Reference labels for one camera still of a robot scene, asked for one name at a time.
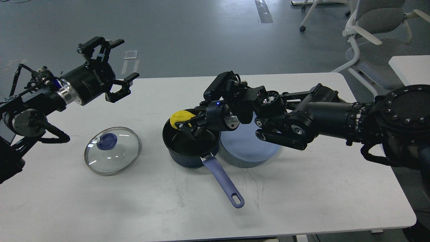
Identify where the glass pot lid blue knob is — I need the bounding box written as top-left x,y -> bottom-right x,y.
84,127 -> 141,176

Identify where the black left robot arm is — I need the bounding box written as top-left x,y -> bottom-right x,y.
0,36 -> 139,183

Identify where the white chair base with casters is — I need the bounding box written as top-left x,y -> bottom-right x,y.
291,0 -> 352,32

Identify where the blue round plate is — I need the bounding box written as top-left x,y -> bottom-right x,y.
220,121 -> 281,168

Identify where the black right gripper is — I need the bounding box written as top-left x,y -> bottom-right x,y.
175,101 -> 240,137

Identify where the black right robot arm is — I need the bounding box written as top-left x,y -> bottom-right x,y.
170,71 -> 430,198

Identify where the white side table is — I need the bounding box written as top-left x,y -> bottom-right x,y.
389,55 -> 430,86

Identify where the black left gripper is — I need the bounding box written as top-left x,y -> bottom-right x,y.
60,36 -> 140,106

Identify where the dark pot with blue handle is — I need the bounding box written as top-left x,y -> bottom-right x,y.
162,120 -> 245,208

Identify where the yellow potato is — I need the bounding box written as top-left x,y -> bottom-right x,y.
169,110 -> 196,130

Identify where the white grey office chair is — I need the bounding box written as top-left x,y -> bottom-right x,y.
334,0 -> 429,96

